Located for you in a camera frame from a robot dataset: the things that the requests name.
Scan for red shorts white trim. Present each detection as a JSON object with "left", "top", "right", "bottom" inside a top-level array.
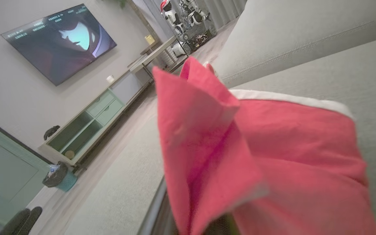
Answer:
[{"left": 152, "top": 56, "right": 376, "bottom": 235}]

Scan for grey side table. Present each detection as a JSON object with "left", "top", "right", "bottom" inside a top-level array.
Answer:
[{"left": 128, "top": 35, "right": 188, "bottom": 79}]

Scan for pale green TV cabinet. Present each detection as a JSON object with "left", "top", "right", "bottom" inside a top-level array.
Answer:
[{"left": 38, "top": 70, "right": 152, "bottom": 167}]

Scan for white wheeled robot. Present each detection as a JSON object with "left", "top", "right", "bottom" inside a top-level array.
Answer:
[{"left": 160, "top": 0, "right": 218, "bottom": 54}]

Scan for grey curtain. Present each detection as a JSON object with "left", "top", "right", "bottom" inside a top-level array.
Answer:
[{"left": 204, "top": 0, "right": 248, "bottom": 30}]

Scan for grey sofa back cushion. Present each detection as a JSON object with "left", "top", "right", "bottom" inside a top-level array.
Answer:
[{"left": 212, "top": 0, "right": 376, "bottom": 88}]

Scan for dark object on cabinet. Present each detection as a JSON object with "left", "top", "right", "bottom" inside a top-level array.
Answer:
[{"left": 43, "top": 125, "right": 60, "bottom": 141}]

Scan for teal bin with black bag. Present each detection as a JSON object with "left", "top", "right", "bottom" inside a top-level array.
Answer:
[{"left": 42, "top": 162, "right": 78, "bottom": 192}]

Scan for grey sofa seat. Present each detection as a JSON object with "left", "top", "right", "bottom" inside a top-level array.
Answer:
[{"left": 136, "top": 34, "right": 376, "bottom": 235}]

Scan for teal door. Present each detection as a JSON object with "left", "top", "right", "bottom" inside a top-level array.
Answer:
[{"left": 0, "top": 113, "right": 52, "bottom": 226}]

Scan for dark slippers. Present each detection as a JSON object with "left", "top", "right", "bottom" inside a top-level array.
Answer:
[{"left": 0, "top": 206, "right": 43, "bottom": 235}]

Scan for wall mounted flat television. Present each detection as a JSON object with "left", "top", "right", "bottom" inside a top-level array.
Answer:
[{"left": 0, "top": 3, "right": 117, "bottom": 86}]

